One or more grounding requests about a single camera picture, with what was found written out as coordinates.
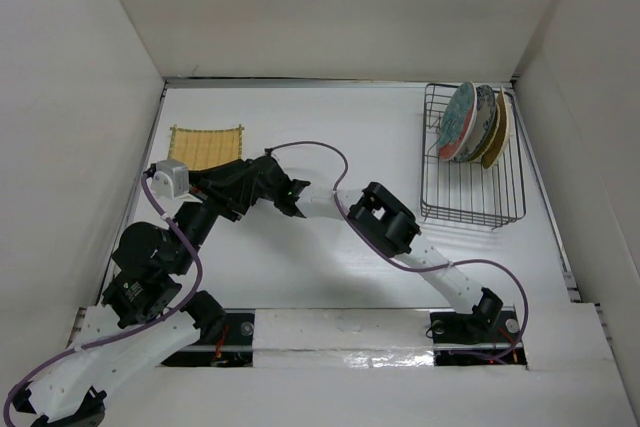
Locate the red teal ceramic plate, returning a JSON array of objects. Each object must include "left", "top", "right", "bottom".
[{"left": 437, "top": 81, "right": 477, "bottom": 161}]

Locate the round bamboo plate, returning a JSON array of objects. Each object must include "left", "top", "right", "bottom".
[{"left": 469, "top": 118, "right": 500, "bottom": 162}]

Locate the blue floral white plate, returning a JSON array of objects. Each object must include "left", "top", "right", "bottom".
[{"left": 453, "top": 84, "right": 498, "bottom": 163}]

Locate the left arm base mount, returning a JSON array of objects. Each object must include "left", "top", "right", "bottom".
[{"left": 161, "top": 309, "right": 256, "bottom": 368}]

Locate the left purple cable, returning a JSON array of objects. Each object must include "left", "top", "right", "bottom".
[{"left": 0, "top": 171, "right": 205, "bottom": 427}]

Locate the black wire dish rack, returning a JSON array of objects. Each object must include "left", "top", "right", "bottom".
[{"left": 420, "top": 83, "right": 526, "bottom": 229}]

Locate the purple cable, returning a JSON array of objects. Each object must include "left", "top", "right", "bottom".
[
  {"left": 264, "top": 141, "right": 530, "bottom": 364},
  {"left": 0, "top": 171, "right": 205, "bottom": 427}
]

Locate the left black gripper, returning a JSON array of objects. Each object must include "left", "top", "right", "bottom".
[{"left": 171, "top": 158, "right": 260, "bottom": 273}]

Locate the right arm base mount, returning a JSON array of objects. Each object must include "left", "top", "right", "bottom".
[{"left": 425, "top": 309, "right": 527, "bottom": 367}]

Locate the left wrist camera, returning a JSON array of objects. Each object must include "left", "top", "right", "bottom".
[{"left": 150, "top": 159, "right": 190, "bottom": 199}]

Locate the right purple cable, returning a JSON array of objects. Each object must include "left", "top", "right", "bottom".
[{"left": 264, "top": 141, "right": 530, "bottom": 364}]

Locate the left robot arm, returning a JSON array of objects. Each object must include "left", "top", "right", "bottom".
[{"left": 3, "top": 156, "right": 309, "bottom": 426}]

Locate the fan-shaped bamboo tray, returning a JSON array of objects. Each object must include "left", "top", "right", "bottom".
[{"left": 481, "top": 88, "right": 512, "bottom": 170}]

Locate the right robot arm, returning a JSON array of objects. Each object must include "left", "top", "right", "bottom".
[{"left": 248, "top": 155, "right": 503, "bottom": 340}]

